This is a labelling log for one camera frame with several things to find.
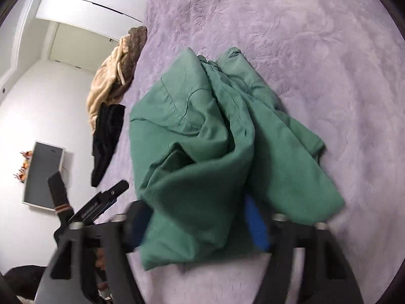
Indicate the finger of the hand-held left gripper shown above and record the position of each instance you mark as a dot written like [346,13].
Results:
[115,190]

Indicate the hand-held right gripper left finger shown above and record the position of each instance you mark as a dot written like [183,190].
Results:
[138,228]

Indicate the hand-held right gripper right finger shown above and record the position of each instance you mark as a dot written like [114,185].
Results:
[256,224]

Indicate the green button-up shirt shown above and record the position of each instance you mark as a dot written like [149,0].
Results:
[205,164]

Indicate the person's left hand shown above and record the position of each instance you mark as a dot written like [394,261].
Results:
[101,258]

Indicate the black garment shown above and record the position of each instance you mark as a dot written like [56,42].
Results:
[106,139]

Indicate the person's dark clothing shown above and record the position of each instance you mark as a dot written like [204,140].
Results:
[22,278]

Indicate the beige fleece garment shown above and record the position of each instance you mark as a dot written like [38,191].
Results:
[101,91]

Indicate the brown knitted garment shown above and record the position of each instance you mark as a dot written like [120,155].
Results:
[136,47]

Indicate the purple plush blanket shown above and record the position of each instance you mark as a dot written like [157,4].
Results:
[316,53]

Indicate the orange wall decoration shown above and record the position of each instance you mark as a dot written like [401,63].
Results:
[23,164]

